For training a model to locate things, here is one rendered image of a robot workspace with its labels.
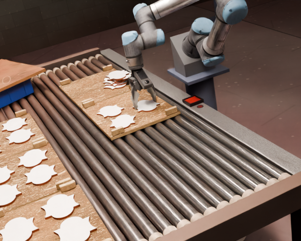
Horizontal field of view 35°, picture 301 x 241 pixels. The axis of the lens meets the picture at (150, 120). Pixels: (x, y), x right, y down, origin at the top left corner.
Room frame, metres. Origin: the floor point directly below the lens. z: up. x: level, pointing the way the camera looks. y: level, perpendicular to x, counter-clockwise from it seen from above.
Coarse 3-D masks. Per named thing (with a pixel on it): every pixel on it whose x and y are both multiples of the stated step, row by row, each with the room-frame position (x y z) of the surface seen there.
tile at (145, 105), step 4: (144, 100) 2.15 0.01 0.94; (148, 100) 2.14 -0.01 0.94; (152, 100) 2.13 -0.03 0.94; (140, 104) 2.12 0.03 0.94; (144, 104) 2.11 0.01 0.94; (148, 104) 2.10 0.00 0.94; (152, 104) 2.09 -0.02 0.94; (156, 104) 2.08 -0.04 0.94; (140, 108) 2.07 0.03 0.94; (144, 108) 2.06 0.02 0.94; (148, 108) 2.06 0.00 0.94; (152, 108) 2.05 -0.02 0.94
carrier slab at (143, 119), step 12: (120, 96) 2.29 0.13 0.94; (144, 96) 2.22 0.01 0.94; (156, 96) 2.20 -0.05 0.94; (84, 108) 2.22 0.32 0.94; (96, 108) 2.19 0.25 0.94; (132, 108) 2.11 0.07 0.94; (156, 108) 2.06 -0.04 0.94; (168, 108) 2.03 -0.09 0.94; (96, 120) 2.05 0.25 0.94; (108, 120) 2.02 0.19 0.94; (144, 120) 1.95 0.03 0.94; (156, 120) 1.93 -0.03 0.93; (108, 132) 1.90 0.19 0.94
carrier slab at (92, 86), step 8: (104, 72) 2.70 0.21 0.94; (80, 80) 2.64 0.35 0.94; (88, 80) 2.61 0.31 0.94; (96, 80) 2.59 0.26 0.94; (128, 80) 2.49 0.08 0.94; (64, 88) 2.56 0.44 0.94; (72, 88) 2.53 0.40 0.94; (80, 88) 2.51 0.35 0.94; (88, 88) 2.48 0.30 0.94; (96, 88) 2.46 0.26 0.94; (120, 88) 2.39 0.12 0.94; (128, 88) 2.37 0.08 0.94; (72, 96) 2.42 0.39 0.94; (80, 96) 2.39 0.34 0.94; (88, 96) 2.37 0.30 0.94; (96, 96) 2.35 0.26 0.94; (104, 96) 2.33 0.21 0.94; (112, 96) 2.31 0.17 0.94; (80, 104) 2.28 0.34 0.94
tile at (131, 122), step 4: (120, 116) 2.03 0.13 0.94; (124, 116) 2.02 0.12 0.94; (128, 116) 2.01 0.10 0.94; (132, 116) 2.00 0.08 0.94; (112, 120) 2.00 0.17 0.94; (116, 120) 1.99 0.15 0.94; (120, 120) 1.98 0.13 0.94; (124, 120) 1.97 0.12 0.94; (128, 120) 1.96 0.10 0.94; (132, 120) 1.96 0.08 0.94; (112, 124) 1.96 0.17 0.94; (116, 124) 1.95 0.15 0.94; (120, 124) 1.94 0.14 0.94; (124, 124) 1.93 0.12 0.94; (128, 124) 1.93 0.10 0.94; (124, 128) 1.90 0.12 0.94
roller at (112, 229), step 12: (24, 108) 2.44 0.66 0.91; (36, 120) 2.22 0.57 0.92; (48, 132) 2.06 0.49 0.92; (60, 156) 1.80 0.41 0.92; (72, 168) 1.68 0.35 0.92; (84, 192) 1.49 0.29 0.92; (96, 204) 1.40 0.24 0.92; (108, 216) 1.33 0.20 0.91; (108, 228) 1.26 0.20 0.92; (120, 240) 1.18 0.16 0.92
